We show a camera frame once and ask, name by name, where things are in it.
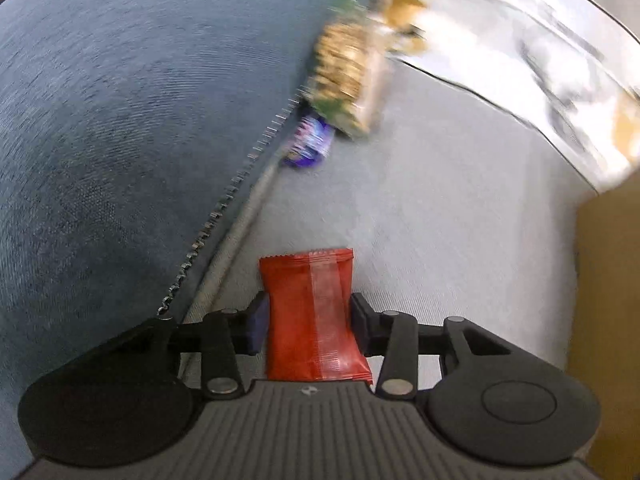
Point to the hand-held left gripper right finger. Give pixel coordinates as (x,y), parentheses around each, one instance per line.
(359,312)

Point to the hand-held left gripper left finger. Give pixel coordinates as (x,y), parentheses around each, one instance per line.
(257,322)

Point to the red snack packet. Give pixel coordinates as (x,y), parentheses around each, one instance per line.
(300,310)

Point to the brown cardboard box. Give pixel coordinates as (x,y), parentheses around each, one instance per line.
(610,285)

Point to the purple snack packet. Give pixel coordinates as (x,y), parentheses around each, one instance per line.
(310,142)

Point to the blue fabric cushion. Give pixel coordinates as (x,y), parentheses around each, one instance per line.
(125,135)

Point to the granola snack packet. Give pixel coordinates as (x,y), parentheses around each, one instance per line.
(340,60)

